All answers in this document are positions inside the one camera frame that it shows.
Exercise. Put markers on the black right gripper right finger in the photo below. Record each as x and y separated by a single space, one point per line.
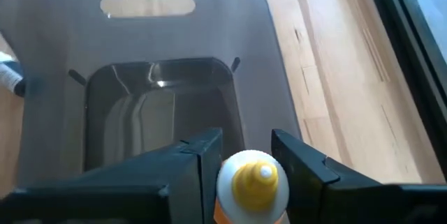
349 203

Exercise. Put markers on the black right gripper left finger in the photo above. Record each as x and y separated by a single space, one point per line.
104 196

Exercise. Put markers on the yellow food coloring bottle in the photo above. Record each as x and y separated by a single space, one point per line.
255 185

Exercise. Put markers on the grey translucent plastic bin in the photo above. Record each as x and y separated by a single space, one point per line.
52 60

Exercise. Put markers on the white object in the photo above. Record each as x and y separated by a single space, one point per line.
8 77

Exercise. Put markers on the black aluminium table frame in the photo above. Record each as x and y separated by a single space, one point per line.
429 95

